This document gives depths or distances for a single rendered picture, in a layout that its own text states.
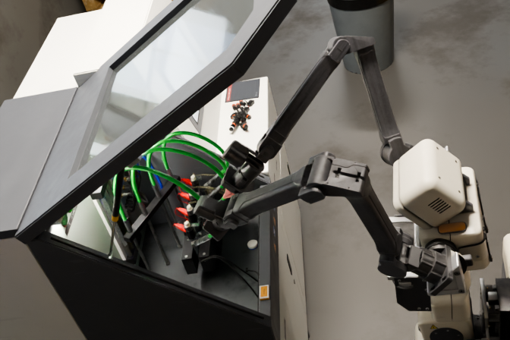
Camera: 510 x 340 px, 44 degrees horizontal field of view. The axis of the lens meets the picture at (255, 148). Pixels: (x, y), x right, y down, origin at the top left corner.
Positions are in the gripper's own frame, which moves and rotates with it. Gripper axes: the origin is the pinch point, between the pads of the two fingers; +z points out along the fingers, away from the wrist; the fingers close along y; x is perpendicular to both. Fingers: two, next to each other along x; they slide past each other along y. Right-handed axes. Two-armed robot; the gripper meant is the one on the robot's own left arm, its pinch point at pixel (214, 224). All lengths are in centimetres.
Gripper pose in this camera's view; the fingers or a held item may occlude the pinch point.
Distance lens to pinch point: 201.5
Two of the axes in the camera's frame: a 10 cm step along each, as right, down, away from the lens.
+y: -6.0, 7.2, -3.6
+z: -2.9, 2.2, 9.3
